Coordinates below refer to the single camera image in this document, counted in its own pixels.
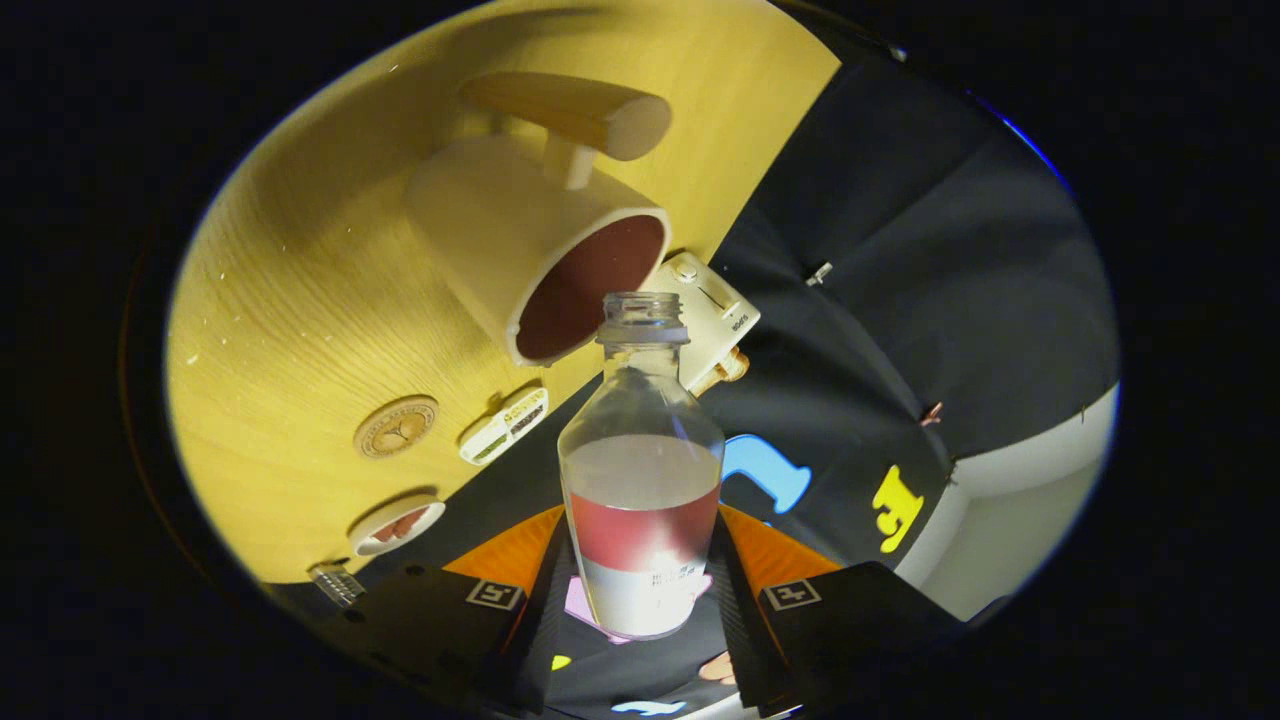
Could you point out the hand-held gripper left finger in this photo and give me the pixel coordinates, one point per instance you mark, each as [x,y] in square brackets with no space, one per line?
[540,650]

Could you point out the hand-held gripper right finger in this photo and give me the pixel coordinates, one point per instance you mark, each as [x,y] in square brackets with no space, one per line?
[745,645]

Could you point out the clear juice bottle red label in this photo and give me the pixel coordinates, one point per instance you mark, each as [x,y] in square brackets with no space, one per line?
[640,480]

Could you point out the round wooden coaster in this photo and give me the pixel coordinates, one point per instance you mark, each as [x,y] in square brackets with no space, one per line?
[396,427]

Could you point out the brown food piece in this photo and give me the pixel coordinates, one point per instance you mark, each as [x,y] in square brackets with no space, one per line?
[412,520]
[390,532]

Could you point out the white round plate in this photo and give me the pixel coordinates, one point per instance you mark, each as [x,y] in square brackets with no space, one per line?
[365,540]

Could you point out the grey ribbed object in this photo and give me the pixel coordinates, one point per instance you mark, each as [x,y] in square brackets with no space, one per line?
[337,584]

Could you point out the white divided snack tray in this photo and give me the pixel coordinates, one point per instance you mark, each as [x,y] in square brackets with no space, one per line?
[500,428]

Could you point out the toast slice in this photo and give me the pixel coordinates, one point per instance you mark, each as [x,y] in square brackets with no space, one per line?
[733,365]
[708,382]

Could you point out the cream toaster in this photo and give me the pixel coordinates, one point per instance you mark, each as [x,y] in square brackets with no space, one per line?
[715,320]

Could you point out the wooden table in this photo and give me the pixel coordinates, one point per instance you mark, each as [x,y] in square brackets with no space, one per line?
[290,330]

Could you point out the black backdrop cloth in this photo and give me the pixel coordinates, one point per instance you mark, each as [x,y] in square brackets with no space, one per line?
[920,250]

